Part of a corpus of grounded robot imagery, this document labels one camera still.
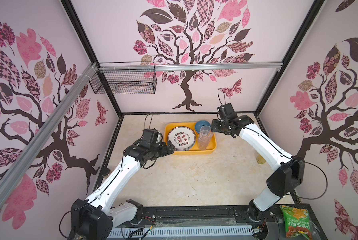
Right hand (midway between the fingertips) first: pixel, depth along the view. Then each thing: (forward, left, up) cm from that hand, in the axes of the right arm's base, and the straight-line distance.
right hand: (216, 124), depth 84 cm
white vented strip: (-48, +49, -22) cm, 72 cm away
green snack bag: (-46, -34, -18) cm, 60 cm away
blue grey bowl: (+11, +7, -12) cm, 18 cm away
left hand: (-15, +27, -5) cm, 32 cm away
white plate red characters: (+5, +20, -20) cm, 29 cm away
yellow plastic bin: (-3, +11, -23) cm, 26 cm away
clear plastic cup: (0, +6, -12) cm, 13 cm away
